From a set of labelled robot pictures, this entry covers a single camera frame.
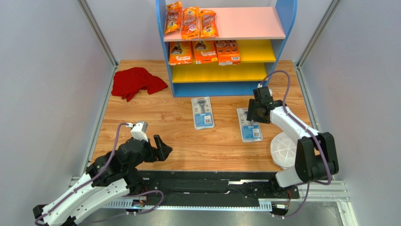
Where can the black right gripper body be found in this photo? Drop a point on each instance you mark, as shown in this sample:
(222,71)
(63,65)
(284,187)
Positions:
(258,109)

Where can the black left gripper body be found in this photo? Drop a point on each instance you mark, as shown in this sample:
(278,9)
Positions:
(150,154)

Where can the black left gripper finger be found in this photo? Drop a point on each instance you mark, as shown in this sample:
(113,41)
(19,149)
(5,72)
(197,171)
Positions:
(158,141)
(163,152)

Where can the clear blue razor blister pack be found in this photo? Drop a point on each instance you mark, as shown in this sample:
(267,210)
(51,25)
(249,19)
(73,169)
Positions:
(250,130)
(202,113)

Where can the orange razor cartridge box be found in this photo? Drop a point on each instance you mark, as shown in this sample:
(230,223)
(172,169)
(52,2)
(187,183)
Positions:
(227,52)

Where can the orange Gillette Fusion5 box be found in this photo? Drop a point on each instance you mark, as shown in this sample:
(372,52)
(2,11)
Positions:
(180,53)
(204,51)

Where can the orange BIC razor bag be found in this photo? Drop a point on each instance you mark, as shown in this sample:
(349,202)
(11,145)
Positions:
(208,24)
(190,28)
(173,17)

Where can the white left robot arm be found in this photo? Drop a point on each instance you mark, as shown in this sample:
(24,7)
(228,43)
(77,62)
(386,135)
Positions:
(94,181)

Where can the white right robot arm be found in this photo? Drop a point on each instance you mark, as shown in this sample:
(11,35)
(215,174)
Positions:
(316,156)

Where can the blue shelf unit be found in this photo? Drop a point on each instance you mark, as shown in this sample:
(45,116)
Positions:
(261,34)

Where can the white round plastic lid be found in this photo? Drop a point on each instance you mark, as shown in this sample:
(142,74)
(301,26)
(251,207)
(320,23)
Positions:
(283,151)

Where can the red cloth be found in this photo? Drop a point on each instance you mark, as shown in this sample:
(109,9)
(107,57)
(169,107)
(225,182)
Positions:
(128,83)

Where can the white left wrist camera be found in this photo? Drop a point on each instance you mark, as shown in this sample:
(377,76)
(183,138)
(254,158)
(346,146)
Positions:
(138,131)

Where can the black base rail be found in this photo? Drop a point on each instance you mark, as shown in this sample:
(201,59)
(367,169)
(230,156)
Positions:
(201,189)

